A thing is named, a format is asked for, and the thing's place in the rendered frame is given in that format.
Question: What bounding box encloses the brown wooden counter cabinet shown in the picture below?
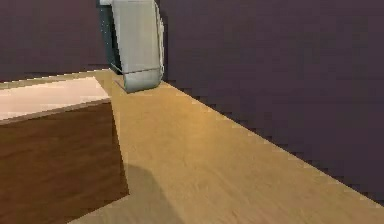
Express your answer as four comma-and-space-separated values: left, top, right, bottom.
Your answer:
0, 75, 130, 224

